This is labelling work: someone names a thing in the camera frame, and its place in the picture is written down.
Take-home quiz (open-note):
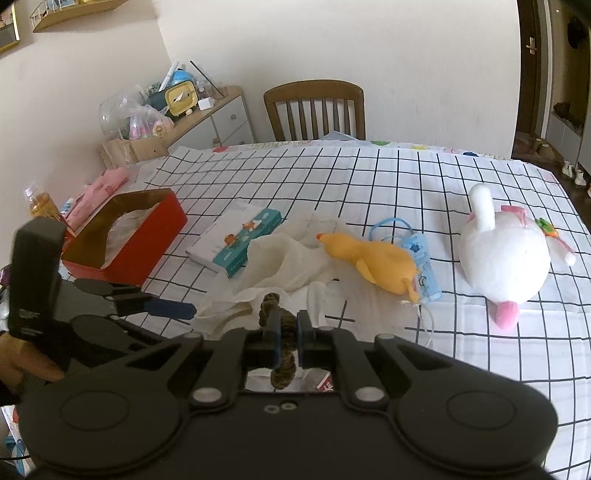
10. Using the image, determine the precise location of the yellow plush duck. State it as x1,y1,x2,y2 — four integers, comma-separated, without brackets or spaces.
317,232,420,303

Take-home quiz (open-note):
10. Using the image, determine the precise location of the checkered white tablecloth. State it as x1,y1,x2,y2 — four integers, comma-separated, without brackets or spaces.
59,140,591,480

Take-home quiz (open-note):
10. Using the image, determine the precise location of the wooden wall shelf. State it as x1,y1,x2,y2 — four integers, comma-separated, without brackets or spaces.
30,0,127,33

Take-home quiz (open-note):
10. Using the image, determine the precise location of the small white blue tube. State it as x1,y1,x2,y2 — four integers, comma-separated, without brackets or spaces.
60,198,76,218

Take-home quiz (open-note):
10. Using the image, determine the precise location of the crumpled paper in box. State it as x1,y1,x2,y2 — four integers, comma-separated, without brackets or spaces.
101,205,156,269

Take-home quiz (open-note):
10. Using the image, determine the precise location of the grey shoe cabinet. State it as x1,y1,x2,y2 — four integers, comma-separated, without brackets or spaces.
547,1,590,165

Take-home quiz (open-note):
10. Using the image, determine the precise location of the white teal book box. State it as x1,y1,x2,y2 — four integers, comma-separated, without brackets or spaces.
186,202,283,278

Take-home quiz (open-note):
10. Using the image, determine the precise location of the yellow tissue box clock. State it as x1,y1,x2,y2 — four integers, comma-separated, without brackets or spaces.
164,80,198,118

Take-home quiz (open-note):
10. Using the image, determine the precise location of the white wooden cabinet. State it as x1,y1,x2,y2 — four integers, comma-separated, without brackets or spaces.
98,86,256,169

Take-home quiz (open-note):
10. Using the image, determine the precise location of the dark wooden door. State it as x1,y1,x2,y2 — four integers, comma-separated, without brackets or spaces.
512,0,541,159

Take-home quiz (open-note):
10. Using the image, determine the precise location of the amber drink bottle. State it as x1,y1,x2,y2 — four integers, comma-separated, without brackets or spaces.
24,183,62,221

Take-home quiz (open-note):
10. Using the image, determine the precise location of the white plush bunny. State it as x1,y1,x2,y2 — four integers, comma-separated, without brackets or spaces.
459,183,576,330

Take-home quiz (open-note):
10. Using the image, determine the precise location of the cream white cloth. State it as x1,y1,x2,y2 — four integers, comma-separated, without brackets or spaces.
191,212,374,338

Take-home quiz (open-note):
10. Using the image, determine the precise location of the red tin box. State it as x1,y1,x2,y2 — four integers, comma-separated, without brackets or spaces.
62,188,187,286

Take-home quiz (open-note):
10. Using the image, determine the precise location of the blue pouch with strap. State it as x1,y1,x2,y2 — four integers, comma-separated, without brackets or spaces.
369,217,442,304

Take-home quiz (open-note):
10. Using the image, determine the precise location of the pink folded cloth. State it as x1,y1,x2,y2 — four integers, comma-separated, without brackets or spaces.
65,167,129,231

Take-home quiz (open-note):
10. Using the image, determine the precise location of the person's left hand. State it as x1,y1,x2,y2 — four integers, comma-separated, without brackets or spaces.
0,332,65,390

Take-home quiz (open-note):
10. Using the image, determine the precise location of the clear plastic bag with toys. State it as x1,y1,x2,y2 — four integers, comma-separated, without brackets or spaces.
98,85,174,140

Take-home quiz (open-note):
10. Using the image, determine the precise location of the brown wooden chair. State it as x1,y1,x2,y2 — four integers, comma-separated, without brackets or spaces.
263,79,367,141

